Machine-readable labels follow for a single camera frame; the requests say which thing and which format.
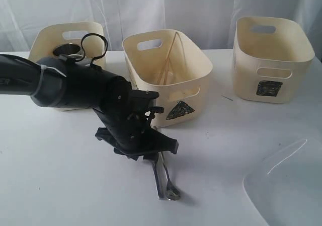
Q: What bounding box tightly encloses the steel long spoon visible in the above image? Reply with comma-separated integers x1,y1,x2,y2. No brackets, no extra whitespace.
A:
160,152,181,201

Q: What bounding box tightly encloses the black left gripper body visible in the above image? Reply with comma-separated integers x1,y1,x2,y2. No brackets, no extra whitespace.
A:
94,108,179,161

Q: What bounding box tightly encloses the white square plate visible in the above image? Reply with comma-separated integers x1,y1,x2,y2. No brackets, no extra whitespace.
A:
243,138,321,225

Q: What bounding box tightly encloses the steel mug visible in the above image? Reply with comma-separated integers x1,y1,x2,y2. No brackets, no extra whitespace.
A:
52,43,82,56

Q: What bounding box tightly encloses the steel table knife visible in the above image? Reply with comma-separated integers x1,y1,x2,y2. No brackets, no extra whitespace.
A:
152,156,165,200

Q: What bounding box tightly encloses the cream bin with circle mark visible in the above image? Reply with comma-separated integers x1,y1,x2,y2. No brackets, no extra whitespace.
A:
28,22,109,110

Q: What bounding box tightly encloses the cream bin with triangle mark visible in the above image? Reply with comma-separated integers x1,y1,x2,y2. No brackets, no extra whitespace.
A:
122,29,213,127

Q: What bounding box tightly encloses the cream bin with square mark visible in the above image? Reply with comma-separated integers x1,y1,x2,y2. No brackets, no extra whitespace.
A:
232,16,315,104

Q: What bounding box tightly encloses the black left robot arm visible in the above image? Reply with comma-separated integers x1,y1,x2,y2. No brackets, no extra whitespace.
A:
1,54,179,170

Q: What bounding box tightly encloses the white curtain backdrop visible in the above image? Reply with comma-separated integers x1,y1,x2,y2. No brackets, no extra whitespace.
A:
1,0,321,57

